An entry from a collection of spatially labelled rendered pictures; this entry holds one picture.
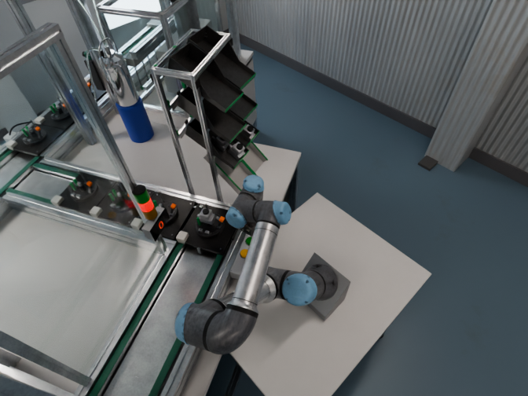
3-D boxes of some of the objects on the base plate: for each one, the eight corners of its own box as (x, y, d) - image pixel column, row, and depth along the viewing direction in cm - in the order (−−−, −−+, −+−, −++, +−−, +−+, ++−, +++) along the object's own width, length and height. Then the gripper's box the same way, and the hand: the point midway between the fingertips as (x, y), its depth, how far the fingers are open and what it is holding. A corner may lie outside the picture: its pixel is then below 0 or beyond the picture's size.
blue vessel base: (158, 130, 232) (146, 96, 211) (146, 145, 223) (132, 111, 202) (138, 126, 236) (124, 92, 215) (126, 141, 226) (110, 106, 206)
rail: (258, 221, 181) (256, 209, 172) (177, 406, 128) (170, 401, 120) (247, 218, 182) (246, 206, 174) (164, 401, 129) (156, 395, 121)
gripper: (223, 203, 132) (225, 232, 147) (266, 228, 126) (263, 255, 141) (236, 190, 137) (236, 219, 152) (278, 213, 131) (274, 240, 146)
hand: (253, 232), depth 148 cm, fingers open, 14 cm apart
